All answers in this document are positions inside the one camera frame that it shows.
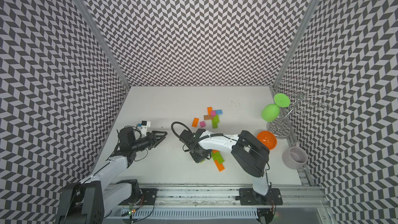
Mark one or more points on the aluminium corner post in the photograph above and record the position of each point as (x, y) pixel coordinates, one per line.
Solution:
(81, 6)
(308, 14)

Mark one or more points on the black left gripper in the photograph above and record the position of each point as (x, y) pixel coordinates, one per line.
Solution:
(151, 140)

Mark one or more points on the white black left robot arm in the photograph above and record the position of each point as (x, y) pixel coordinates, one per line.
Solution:
(90, 200)

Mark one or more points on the green lego plate front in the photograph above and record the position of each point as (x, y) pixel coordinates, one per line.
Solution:
(214, 125)

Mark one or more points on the green plastic wine glass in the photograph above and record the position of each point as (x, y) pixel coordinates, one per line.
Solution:
(272, 111)

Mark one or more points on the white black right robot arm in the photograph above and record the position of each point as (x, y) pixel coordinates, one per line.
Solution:
(247, 150)

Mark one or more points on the orange plastic bowl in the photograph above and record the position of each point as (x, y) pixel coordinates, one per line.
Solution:
(268, 139)

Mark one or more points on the brown lego plate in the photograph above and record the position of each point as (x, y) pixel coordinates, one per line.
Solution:
(208, 117)

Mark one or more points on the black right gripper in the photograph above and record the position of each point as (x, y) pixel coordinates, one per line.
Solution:
(198, 160)

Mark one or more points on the aluminium corner post right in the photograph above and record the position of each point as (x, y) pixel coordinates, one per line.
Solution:
(308, 14)

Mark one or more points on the aluminium corner post left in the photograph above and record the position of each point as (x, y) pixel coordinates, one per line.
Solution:
(81, 6)

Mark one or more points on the wire glass rack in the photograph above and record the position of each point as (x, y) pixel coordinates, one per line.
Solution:
(280, 127)

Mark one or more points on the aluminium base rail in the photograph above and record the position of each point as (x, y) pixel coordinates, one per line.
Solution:
(285, 204)

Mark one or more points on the grey mauve cup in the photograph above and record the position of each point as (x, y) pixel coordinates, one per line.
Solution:
(294, 157)

